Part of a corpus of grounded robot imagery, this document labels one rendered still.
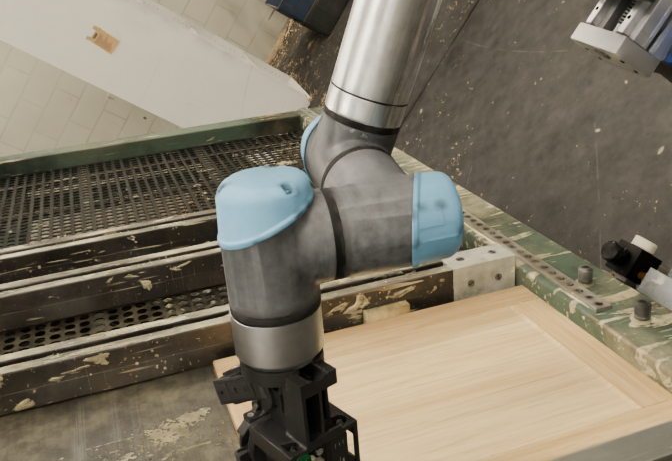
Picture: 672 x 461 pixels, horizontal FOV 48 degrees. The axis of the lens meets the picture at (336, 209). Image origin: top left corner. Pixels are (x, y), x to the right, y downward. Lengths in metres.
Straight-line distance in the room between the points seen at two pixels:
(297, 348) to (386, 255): 0.10
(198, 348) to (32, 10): 3.84
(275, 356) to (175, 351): 0.64
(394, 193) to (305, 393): 0.17
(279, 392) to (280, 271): 0.12
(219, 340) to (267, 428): 0.59
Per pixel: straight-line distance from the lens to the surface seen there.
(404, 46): 0.66
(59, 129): 6.53
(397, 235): 0.58
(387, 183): 0.60
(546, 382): 1.14
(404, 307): 1.30
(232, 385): 0.71
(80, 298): 1.49
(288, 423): 0.64
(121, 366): 1.24
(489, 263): 1.37
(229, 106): 5.07
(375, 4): 0.66
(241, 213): 0.55
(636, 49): 1.37
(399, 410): 1.08
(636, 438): 1.02
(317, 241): 0.57
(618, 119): 2.80
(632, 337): 1.20
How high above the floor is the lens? 1.81
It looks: 26 degrees down
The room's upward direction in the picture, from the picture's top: 64 degrees counter-clockwise
